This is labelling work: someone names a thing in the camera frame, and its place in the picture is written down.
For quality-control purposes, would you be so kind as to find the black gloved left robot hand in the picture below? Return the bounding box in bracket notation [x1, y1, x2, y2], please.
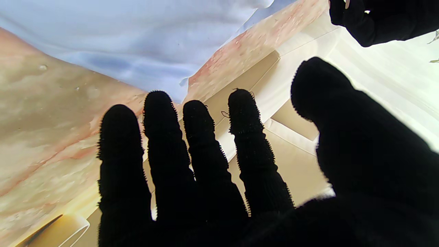
[329, 0, 439, 48]

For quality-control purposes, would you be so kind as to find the light blue button shirt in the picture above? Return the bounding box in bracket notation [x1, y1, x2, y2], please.
[0, 0, 299, 103]

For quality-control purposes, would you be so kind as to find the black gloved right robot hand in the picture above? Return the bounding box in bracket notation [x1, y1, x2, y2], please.
[97, 57, 439, 247]

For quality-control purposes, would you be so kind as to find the beige hard-shell suitcase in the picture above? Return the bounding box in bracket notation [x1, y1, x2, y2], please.
[142, 7, 439, 220]

